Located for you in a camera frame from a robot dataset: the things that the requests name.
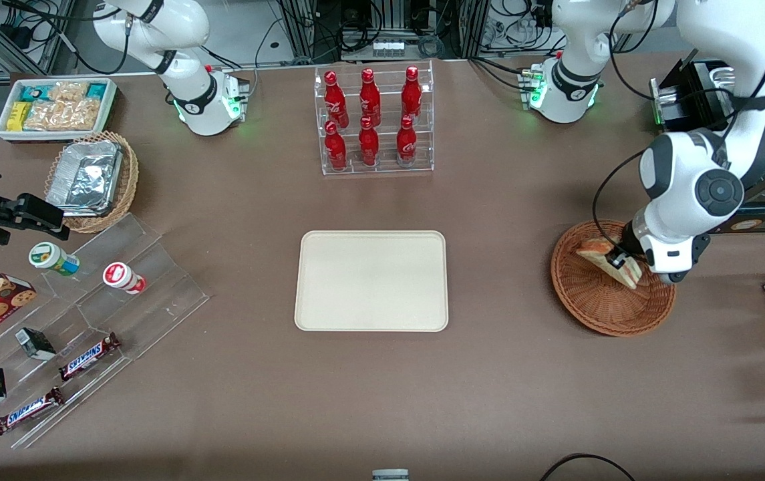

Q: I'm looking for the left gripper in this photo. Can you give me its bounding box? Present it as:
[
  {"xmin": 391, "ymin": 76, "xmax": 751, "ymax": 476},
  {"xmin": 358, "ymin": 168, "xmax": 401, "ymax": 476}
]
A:
[{"xmin": 608, "ymin": 208, "xmax": 694, "ymax": 277}]

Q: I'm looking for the triangular sandwich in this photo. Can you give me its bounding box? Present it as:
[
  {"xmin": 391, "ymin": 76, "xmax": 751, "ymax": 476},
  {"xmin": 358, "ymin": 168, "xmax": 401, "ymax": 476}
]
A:
[{"xmin": 576, "ymin": 237, "xmax": 643, "ymax": 290}]

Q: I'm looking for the brown round wicker basket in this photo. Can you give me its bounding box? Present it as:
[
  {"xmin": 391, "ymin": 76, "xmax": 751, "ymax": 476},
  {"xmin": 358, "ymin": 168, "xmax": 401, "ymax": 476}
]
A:
[{"xmin": 551, "ymin": 220, "xmax": 677, "ymax": 337}]

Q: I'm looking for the light oval wicker basket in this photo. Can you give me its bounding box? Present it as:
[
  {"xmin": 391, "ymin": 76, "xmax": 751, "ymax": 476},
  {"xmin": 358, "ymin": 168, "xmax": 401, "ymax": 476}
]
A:
[{"xmin": 45, "ymin": 131, "xmax": 140, "ymax": 234}]

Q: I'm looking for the cream plastic tray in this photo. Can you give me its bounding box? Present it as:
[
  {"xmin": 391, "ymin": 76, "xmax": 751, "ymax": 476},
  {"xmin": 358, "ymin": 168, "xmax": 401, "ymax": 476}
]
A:
[{"xmin": 294, "ymin": 230, "xmax": 449, "ymax": 333}]

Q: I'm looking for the green lid yoghurt cup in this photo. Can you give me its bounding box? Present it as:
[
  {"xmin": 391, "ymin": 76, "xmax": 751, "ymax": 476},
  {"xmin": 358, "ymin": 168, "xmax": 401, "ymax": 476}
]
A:
[{"xmin": 28, "ymin": 242, "xmax": 81, "ymax": 277}]

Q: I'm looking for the aluminium foil container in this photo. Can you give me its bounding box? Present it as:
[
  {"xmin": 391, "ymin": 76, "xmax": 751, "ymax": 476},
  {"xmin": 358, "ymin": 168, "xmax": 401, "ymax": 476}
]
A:
[{"xmin": 46, "ymin": 140, "xmax": 124, "ymax": 218}]

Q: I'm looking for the white snack bin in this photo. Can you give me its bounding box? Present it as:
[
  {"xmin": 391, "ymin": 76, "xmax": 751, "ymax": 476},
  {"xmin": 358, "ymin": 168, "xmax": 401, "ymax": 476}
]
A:
[{"xmin": 0, "ymin": 77, "xmax": 119, "ymax": 143}]

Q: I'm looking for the red lid yoghurt cup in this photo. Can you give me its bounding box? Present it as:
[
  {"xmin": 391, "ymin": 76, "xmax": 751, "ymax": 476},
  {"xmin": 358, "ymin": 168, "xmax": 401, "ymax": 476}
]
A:
[{"xmin": 102, "ymin": 262, "xmax": 147, "ymax": 295}]

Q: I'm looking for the large clear cracker bag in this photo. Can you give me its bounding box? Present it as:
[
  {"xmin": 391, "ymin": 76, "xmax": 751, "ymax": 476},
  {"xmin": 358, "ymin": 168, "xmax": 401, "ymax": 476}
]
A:
[{"xmin": 23, "ymin": 99, "xmax": 101, "ymax": 131}]

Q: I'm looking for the yellow snack packet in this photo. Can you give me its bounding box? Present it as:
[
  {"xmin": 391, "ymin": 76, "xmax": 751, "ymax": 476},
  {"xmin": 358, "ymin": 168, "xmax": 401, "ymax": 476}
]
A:
[{"xmin": 7, "ymin": 102, "xmax": 32, "ymax": 132}]

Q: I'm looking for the small black box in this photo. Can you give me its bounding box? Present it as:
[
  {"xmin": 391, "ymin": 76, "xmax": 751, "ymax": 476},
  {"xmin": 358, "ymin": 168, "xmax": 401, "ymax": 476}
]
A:
[{"xmin": 15, "ymin": 327, "xmax": 57, "ymax": 361}]

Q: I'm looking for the clear acrylic stepped display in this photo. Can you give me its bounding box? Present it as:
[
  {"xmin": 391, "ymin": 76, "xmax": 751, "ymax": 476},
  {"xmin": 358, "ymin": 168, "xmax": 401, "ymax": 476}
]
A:
[{"xmin": 0, "ymin": 212, "xmax": 210, "ymax": 450}]

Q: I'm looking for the small clear cracker bag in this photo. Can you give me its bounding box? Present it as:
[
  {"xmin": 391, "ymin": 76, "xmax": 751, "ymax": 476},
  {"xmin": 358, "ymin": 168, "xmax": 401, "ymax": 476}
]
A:
[{"xmin": 48, "ymin": 82, "xmax": 89, "ymax": 104}]

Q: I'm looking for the snickers chocolate bar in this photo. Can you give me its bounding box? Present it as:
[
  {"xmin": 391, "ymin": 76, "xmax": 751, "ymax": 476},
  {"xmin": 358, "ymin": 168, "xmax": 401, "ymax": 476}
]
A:
[
  {"xmin": 58, "ymin": 332, "xmax": 122, "ymax": 382},
  {"xmin": 0, "ymin": 386, "xmax": 65, "ymax": 436}
]

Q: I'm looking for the red cola bottle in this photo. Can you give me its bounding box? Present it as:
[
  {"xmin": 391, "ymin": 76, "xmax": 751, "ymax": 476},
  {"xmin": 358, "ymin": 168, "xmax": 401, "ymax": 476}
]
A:
[
  {"xmin": 396, "ymin": 115, "xmax": 418, "ymax": 168},
  {"xmin": 358, "ymin": 117, "xmax": 380, "ymax": 168},
  {"xmin": 324, "ymin": 71, "xmax": 349, "ymax": 128},
  {"xmin": 324, "ymin": 120, "xmax": 348, "ymax": 172},
  {"xmin": 401, "ymin": 65, "xmax": 423, "ymax": 121},
  {"xmin": 359, "ymin": 68, "xmax": 381, "ymax": 125}
]

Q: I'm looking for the clear acrylic bottle rack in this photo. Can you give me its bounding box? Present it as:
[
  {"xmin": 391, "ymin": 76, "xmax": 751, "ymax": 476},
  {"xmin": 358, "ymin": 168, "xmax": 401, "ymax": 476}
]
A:
[{"xmin": 314, "ymin": 60, "xmax": 435, "ymax": 176}]

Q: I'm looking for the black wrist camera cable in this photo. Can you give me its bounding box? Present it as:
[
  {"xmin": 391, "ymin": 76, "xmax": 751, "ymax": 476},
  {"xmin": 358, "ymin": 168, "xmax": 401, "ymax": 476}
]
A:
[{"xmin": 592, "ymin": 0, "xmax": 765, "ymax": 256}]

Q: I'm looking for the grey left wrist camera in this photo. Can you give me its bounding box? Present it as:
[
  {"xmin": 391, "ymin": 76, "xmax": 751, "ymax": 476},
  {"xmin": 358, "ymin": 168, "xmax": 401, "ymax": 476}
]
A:
[{"xmin": 664, "ymin": 232, "xmax": 712, "ymax": 285}]

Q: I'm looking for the black floor cable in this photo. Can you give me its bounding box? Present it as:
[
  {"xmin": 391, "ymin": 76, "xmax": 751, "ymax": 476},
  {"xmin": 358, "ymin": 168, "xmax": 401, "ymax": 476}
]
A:
[{"xmin": 541, "ymin": 454, "xmax": 637, "ymax": 481}]

